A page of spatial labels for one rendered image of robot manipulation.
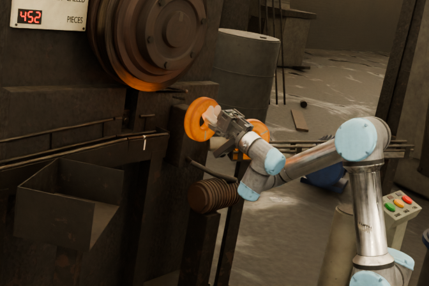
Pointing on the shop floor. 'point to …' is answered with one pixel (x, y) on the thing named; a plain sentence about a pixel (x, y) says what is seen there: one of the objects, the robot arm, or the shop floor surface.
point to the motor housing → (204, 228)
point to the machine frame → (95, 130)
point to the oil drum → (244, 71)
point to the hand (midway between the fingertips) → (203, 113)
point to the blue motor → (328, 175)
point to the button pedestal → (398, 219)
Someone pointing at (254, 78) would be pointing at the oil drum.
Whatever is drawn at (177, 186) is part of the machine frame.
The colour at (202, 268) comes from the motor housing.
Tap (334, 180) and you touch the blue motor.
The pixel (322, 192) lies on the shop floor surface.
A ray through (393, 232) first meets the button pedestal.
